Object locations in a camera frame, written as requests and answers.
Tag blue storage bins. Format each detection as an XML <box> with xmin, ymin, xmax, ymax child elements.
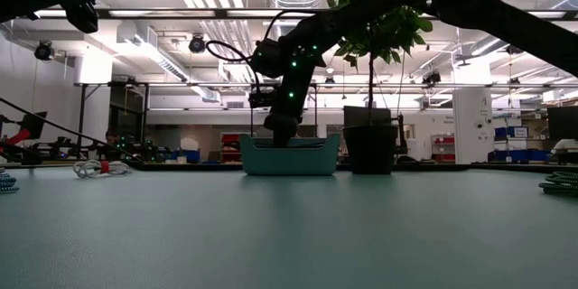
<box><xmin>488</xmin><ymin>148</ymin><xmax>555</xmax><ymax>164</ymax></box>

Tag white coiled cable red tie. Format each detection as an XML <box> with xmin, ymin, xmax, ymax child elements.
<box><xmin>71</xmin><ymin>159</ymin><xmax>135</xmax><ymax>180</ymax></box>

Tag teal plastic bin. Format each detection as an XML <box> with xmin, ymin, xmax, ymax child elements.
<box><xmin>238</xmin><ymin>134</ymin><xmax>342</xmax><ymax>177</ymax></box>

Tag potted green plant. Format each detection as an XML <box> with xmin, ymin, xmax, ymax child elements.
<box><xmin>325</xmin><ymin>0</ymin><xmax>434</xmax><ymax>176</ymax></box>

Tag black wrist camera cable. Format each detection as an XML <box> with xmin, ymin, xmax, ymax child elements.
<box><xmin>205</xmin><ymin>8</ymin><xmax>312</xmax><ymax>96</ymax></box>

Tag green braided cable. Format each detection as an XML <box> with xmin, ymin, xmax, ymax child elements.
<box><xmin>536</xmin><ymin>171</ymin><xmax>578</xmax><ymax>198</ymax></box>

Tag blue white braided cable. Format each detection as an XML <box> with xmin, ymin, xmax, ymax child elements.
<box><xmin>0</xmin><ymin>169</ymin><xmax>20</xmax><ymax>195</ymax></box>

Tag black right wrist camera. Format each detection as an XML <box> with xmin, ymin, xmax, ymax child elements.
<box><xmin>247</xmin><ymin>89</ymin><xmax>276</xmax><ymax>110</ymax></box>

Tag black ceiling spotlight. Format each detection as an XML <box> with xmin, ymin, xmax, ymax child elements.
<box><xmin>188</xmin><ymin>33</ymin><xmax>207</xmax><ymax>54</ymax></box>

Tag black slanted rod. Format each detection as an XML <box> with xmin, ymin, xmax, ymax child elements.
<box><xmin>0</xmin><ymin>97</ymin><xmax>145</xmax><ymax>164</ymax></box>

